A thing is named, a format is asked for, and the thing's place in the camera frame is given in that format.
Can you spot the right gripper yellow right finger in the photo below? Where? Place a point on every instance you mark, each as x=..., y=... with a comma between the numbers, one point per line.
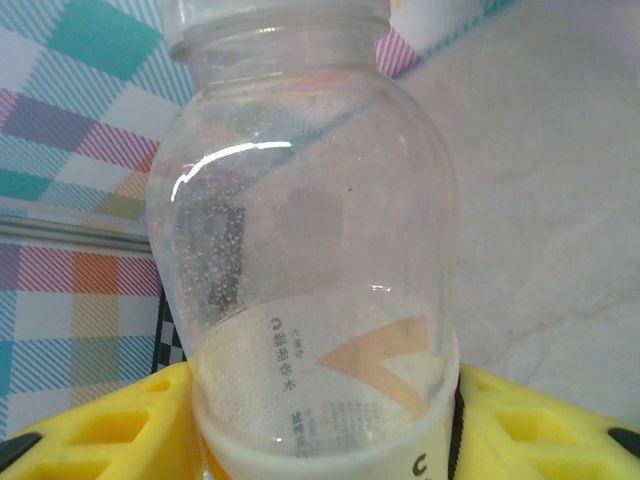
x=540, y=440

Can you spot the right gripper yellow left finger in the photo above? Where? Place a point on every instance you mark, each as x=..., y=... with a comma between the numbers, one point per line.
x=100, y=440

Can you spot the white orange label clear bottle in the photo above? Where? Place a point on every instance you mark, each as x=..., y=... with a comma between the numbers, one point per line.
x=300, y=250

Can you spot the black grey chessboard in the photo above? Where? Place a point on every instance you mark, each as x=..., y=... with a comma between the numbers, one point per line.
x=167, y=340

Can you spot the aluminium frame post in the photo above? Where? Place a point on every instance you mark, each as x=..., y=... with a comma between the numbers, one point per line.
x=75, y=232

